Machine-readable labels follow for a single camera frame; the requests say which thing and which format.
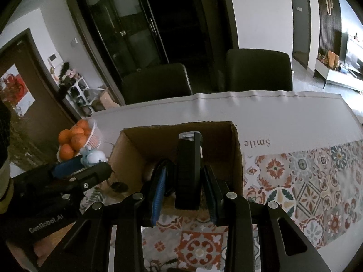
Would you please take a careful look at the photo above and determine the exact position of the small blue figurine toy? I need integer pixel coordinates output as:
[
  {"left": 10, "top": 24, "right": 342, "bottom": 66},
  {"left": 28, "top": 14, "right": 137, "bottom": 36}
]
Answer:
[{"left": 79, "top": 144, "right": 108, "bottom": 167}]

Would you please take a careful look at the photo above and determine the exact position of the brown wooden door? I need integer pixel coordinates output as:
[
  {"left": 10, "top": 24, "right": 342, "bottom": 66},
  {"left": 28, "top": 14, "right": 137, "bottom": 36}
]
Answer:
[{"left": 0, "top": 28, "right": 83, "bottom": 159}]

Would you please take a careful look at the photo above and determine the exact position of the orange box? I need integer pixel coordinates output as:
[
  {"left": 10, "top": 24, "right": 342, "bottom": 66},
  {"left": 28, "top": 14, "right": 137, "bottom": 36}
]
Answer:
[{"left": 326, "top": 50, "right": 341, "bottom": 71}]

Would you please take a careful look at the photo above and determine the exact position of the pile of oranges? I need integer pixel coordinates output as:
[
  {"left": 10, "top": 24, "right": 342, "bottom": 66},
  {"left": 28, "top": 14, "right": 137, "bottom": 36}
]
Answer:
[{"left": 58, "top": 119, "right": 93, "bottom": 160}]

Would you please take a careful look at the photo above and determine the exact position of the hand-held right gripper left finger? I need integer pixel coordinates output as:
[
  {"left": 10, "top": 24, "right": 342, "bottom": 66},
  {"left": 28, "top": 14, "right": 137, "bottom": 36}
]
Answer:
[{"left": 37, "top": 164, "right": 168, "bottom": 272}]

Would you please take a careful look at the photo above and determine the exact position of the television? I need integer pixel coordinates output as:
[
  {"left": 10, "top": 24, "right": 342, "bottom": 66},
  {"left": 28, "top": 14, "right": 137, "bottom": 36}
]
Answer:
[{"left": 342, "top": 32, "right": 363, "bottom": 71}]

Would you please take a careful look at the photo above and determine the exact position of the grey interior door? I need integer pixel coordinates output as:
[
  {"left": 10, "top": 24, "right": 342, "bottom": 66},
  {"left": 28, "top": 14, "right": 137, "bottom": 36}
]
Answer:
[{"left": 288, "top": 0, "right": 312, "bottom": 68}]

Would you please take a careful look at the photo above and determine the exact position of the dark glass cabinet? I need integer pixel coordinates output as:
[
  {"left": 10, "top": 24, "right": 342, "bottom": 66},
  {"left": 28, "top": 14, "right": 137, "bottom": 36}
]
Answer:
[{"left": 62, "top": 0, "right": 239, "bottom": 97}]

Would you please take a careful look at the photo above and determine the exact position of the dark dining chair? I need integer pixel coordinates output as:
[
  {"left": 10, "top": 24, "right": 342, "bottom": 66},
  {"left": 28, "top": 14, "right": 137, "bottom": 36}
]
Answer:
[
  {"left": 121, "top": 63, "right": 193, "bottom": 105},
  {"left": 225, "top": 48, "right": 293, "bottom": 92}
]

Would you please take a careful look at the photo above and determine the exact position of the patterned table cloth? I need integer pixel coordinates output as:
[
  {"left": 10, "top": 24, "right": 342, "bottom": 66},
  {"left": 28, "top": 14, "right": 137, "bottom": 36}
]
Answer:
[{"left": 91, "top": 91, "right": 363, "bottom": 272}]

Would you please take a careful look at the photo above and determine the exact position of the white fruit basket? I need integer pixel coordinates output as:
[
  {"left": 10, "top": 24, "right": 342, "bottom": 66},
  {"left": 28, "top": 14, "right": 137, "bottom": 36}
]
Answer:
[{"left": 57, "top": 117, "right": 103, "bottom": 160}]

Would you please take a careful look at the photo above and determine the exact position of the white tv console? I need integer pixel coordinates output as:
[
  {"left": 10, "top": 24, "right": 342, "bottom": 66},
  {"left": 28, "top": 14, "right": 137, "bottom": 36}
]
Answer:
[{"left": 313, "top": 61, "right": 363, "bottom": 94}]

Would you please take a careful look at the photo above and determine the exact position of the floral fabric tissue pouch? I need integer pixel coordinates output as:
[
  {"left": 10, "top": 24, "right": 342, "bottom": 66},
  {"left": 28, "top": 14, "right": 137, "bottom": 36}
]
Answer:
[{"left": 79, "top": 176, "right": 122, "bottom": 213}]

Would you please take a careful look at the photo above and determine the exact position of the brown cardboard box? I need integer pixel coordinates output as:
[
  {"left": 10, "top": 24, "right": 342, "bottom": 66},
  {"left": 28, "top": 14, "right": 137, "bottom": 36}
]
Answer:
[{"left": 107, "top": 121, "right": 244, "bottom": 219}]

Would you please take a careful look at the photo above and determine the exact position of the cardboard box on floor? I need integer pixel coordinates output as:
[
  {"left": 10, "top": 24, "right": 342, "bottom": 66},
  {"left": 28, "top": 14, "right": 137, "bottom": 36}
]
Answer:
[{"left": 99, "top": 86, "right": 121, "bottom": 110}]

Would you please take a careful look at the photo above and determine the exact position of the dark slatted wall panel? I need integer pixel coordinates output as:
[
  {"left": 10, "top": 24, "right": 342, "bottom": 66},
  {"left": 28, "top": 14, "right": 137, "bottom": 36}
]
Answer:
[{"left": 315, "top": 0, "right": 343, "bottom": 63}]

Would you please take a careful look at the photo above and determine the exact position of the black rectangular device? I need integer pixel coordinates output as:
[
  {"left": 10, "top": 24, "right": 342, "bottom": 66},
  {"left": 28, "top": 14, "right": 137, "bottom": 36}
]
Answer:
[{"left": 174, "top": 130, "right": 204, "bottom": 211}]

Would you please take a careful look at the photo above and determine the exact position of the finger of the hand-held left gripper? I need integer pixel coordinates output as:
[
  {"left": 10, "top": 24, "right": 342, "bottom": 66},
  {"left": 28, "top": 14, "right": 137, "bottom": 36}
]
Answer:
[
  {"left": 52, "top": 156, "right": 84, "bottom": 177},
  {"left": 52, "top": 161, "right": 113, "bottom": 205}
]

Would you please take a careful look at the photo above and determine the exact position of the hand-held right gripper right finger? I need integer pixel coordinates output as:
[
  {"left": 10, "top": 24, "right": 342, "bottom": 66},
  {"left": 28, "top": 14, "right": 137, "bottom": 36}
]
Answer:
[{"left": 201, "top": 164, "right": 333, "bottom": 272}]

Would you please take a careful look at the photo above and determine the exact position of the white cube shelf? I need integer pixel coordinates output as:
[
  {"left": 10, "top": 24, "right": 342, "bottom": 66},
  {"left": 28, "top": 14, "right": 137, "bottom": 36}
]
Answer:
[{"left": 58, "top": 75, "right": 95, "bottom": 117}]

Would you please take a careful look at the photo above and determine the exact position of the red wall poster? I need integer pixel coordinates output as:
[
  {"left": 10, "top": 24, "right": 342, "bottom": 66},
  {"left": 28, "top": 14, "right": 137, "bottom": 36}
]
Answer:
[{"left": 0, "top": 64, "right": 36, "bottom": 117}]

